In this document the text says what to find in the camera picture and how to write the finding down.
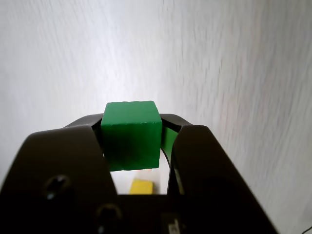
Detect yellow wooden cube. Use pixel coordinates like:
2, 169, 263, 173
129, 178, 155, 195

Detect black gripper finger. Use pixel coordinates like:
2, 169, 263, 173
0, 113, 127, 234
159, 113, 280, 234

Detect green wooden cube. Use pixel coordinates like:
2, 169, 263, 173
100, 100, 163, 171

